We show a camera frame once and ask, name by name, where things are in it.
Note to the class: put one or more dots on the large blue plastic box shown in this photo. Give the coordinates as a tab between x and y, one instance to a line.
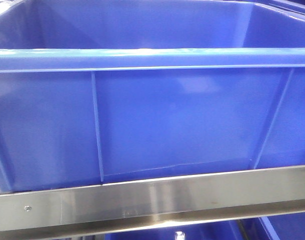
102	91

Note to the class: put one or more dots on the steel roller conveyor rack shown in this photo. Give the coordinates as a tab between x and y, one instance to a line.
152	203

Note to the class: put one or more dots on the lower blue plastic bin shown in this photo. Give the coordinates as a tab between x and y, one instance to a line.
223	230

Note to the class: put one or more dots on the blue bin at right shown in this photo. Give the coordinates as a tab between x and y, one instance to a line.
284	227

